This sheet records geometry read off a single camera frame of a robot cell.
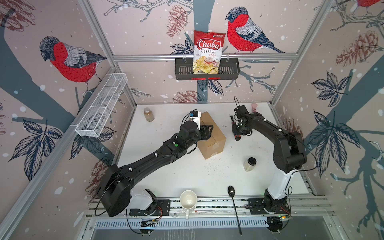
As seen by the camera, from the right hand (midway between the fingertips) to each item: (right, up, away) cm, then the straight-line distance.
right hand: (234, 134), depth 95 cm
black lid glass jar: (+4, -15, -15) cm, 22 cm away
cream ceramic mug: (-29, -32, -20) cm, 47 cm away
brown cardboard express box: (-13, -2, -15) cm, 20 cm away
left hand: (-18, +7, -21) cm, 28 cm away
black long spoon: (-6, -28, -17) cm, 34 cm away
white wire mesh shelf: (-75, +8, -25) cm, 79 cm away
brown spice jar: (-59, +13, +9) cm, 61 cm away
